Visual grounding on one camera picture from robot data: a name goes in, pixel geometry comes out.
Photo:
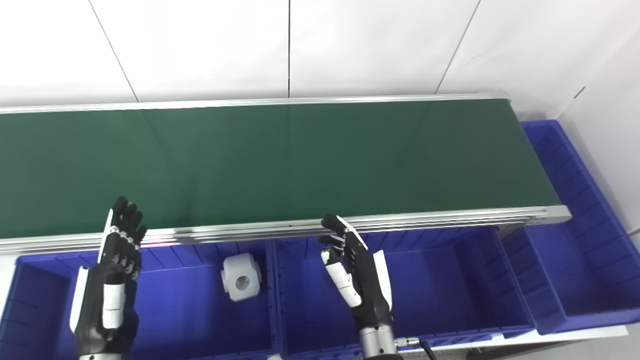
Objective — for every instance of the white cylindrical plastic part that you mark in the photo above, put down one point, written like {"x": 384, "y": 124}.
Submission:
{"x": 240, "y": 272}

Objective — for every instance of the green conveyor belt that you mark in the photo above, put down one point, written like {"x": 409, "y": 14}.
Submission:
{"x": 300, "y": 165}
{"x": 250, "y": 231}

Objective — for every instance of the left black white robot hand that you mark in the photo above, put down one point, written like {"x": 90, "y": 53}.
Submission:
{"x": 92, "y": 310}

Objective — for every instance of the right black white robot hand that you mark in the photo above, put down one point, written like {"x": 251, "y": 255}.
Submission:
{"x": 367, "y": 285}

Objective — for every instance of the blue plastic bin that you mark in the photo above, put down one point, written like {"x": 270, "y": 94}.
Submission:
{"x": 450, "y": 290}
{"x": 190, "y": 320}
{"x": 575, "y": 270}

